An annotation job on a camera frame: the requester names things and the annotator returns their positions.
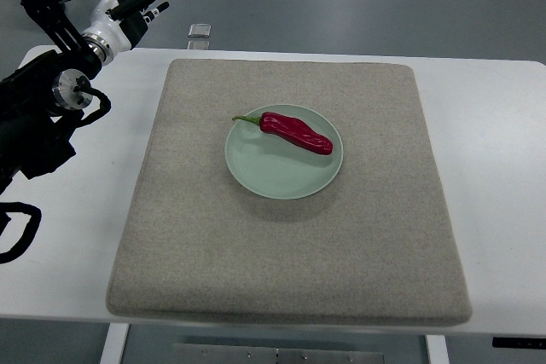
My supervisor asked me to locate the clear plastic floor box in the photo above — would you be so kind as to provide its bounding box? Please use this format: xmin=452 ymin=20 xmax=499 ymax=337
xmin=188 ymin=23 xmax=212 ymax=38

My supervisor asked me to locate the black table control panel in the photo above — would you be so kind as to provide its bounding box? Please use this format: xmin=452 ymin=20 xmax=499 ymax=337
xmin=491 ymin=337 xmax=546 ymax=350

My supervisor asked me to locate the light green plate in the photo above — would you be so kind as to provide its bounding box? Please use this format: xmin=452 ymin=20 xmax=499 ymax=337
xmin=224 ymin=104 xmax=344 ymax=199

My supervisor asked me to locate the right white table leg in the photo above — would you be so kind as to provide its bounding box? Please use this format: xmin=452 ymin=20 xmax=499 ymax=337
xmin=425 ymin=335 xmax=450 ymax=364

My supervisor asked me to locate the left white table leg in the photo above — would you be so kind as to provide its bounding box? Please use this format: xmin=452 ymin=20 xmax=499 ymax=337
xmin=99 ymin=323 xmax=130 ymax=364

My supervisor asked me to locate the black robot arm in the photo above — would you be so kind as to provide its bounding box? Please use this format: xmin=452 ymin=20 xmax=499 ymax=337
xmin=1 ymin=0 xmax=111 ymax=189

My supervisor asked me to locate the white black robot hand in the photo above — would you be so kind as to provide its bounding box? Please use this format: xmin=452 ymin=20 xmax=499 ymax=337
xmin=83 ymin=0 xmax=169 ymax=60

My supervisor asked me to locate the beige felt mat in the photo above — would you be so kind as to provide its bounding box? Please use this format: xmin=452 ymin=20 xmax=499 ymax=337
xmin=106 ymin=59 xmax=472 ymax=326

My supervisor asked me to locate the metal base plate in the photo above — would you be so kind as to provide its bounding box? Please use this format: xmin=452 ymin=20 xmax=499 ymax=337
xmin=170 ymin=344 xmax=385 ymax=364

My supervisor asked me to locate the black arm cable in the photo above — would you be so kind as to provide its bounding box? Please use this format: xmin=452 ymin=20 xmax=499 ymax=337
xmin=0 ymin=201 xmax=43 ymax=265

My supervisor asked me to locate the red chili pepper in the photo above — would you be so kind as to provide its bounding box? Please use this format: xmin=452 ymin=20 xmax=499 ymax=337
xmin=232 ymin=112 xmax=334 ymax=156

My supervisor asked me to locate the white table leg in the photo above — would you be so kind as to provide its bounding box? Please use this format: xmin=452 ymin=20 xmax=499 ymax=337
xmin=99 ymin=323 xmax=130 ymax=364
xmin=425 ymin=335 xmax=450 ymax=364

